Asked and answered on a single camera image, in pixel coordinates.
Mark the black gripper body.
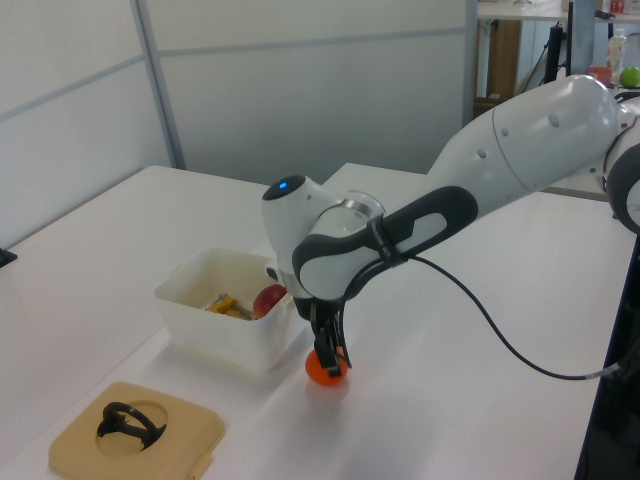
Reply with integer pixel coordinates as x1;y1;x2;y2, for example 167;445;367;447
293;297;347;330

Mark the orange toy fruit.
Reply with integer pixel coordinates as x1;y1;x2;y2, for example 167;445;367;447
303;347;350;389

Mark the red toy apple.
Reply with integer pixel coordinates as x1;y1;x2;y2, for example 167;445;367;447
252;283;289;319

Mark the white plastic container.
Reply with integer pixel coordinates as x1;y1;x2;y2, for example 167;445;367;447
153;247;309;374

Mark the tan plastic container lid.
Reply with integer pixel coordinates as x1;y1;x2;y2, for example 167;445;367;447
48;381;226;479

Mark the yellow toy tool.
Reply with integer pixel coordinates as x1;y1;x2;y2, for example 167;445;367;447
204;293;256;321

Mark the black robot stand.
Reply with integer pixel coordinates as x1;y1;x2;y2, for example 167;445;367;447
573;239;640;480

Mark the wooden desk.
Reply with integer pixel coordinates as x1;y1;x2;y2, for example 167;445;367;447
477;0;640;100

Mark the clear plastic bottle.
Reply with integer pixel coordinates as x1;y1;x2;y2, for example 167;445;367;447
607;27;629;76

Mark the black cable strap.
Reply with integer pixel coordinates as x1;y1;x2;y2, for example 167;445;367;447
368;213;409;270

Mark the black lid handle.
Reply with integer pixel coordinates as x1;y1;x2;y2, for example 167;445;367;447
96;401;169;453

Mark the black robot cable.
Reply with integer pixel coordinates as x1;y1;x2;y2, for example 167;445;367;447
344;254;624;382

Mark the grey partition frame post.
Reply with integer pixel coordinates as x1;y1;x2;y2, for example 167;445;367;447
130;0;187;171
463;0;482;124

